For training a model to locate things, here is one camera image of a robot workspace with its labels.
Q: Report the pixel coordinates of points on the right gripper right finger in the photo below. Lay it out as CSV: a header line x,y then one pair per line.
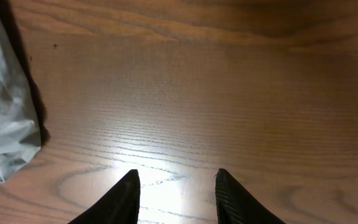
x,y
235,205

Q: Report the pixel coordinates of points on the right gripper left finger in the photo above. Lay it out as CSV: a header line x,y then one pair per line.
x,y
119,205

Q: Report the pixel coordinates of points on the grey-green shorts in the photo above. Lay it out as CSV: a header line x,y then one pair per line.
x,y
20,137

